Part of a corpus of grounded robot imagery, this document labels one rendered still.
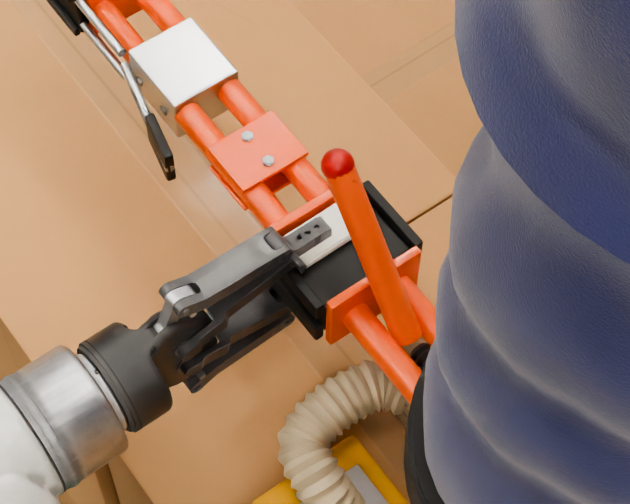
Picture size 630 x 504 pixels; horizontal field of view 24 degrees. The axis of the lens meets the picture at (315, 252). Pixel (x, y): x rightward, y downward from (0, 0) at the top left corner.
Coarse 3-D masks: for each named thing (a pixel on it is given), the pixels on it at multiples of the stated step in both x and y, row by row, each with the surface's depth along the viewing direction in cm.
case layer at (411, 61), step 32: (320, 0) 192; (352, 0) 192; (384, 0) 192; (416, 0) 192; (448, 0) 192; (320, 32) 189; (352, 32) 189; (384, 32) 189; (416, 32) 189; (448, 32) 189; (352, 64) 186; (384, 64) 186; (416, 64) 186; (448, 64) 186; (384, 96) 184; (416, 96) 184; (448, 96) 184; (416, 128) 181; (448, 128) 181; (480, 128) 181; (448, 160) 179
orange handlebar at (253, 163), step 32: (160, 0) 120; (128, 32) 118; (224, 96) 116; (192, 128) 114; (256, 128) 113; (224, 160) 112; (256, 160) 112; (288, 160) 112; (256, 192) 111; (320, 192) 111; (416, 288) 107; (352, 320) 105; (384, 352) 104
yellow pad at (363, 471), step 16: (336, 448) 113; (352, 448) 113; (352, 464) 112; (368, 464) 112; (288, 480) 112; (352, 480) 111; (368, 480) 111; (384, 480) 112; (272, 496) 111; (288, 496) 111; (368, 496) 111; (384, 496) 111; (400, 496) 111
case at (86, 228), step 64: (0, 0) 140; (192, 0) 140; (256, 0) 140; (0, 64) 136; (64, 64) 136; (256, 64) 136; (320, 64) 136; (0, 128) 132; (64, 128) 132; (128, 128) 132; (320, 128) 132; (384, 128) 132; (0, 192) 129; (64, 192) 129; (128, 192) 129; (192, 192) 129; (384, 192) 129; (448, 192) 129; (0, 256) 125; (64, 256) 125; (128, 256) 125; (192, 256) 125; (0, 320) 123; (64, 320) 122; (128, 320) 122
